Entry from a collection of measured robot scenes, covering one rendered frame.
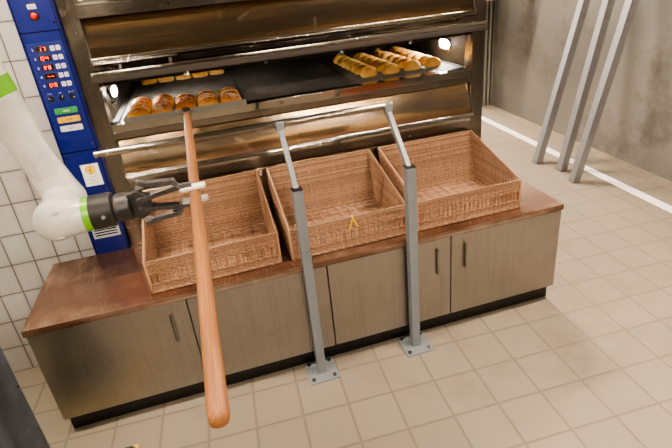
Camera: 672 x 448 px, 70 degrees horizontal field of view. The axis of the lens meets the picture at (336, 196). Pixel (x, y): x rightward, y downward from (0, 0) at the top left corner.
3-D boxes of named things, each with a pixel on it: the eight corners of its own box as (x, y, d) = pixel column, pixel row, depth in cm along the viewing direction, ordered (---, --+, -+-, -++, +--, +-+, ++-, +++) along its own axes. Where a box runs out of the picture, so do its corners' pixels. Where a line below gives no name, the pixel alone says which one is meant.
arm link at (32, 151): (-36, 112, 115) (10, 94, 116) (-20, 101, 125) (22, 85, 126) (53, 232, 133) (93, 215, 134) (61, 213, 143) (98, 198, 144)
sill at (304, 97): (115, 130, 223) (112, 122, 222) (465, 74, 262) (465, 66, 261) (113, 133, 218) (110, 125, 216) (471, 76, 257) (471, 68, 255)
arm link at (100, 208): (94, 237, 124) (83, 205, 120) (100, 218, 134) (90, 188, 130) (119, 232, 125) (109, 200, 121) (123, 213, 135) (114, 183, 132)
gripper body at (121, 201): (112, 188, 130) (148, 181, 132) (121, 216, 133) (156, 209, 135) (109, 199, 123) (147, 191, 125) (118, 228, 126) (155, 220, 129)
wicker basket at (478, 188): (378, 193, 267) (375, 146, 255) (470, 174, 279) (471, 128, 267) (416, 233, 224) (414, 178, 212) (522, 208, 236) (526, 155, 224)
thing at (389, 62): (331, 63, 309) (330, 54, 307) (401, 53, 320) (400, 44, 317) (362, 79, 256) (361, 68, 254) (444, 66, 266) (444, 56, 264)
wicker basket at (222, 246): (154, 241, 240) (139, 191, 229) (265, 217, 253) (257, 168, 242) (150, 296, 198) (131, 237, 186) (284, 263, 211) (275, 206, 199)
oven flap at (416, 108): (127, 178, 227) (117, 136, 225) (470, 116, 265) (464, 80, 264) (126, 178, 223) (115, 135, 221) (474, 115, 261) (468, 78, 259)
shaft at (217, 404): (233, 428, 64) (228, 412, 62) (210, 435, 63) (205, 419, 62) (191, 117, 214) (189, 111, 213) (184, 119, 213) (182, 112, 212)
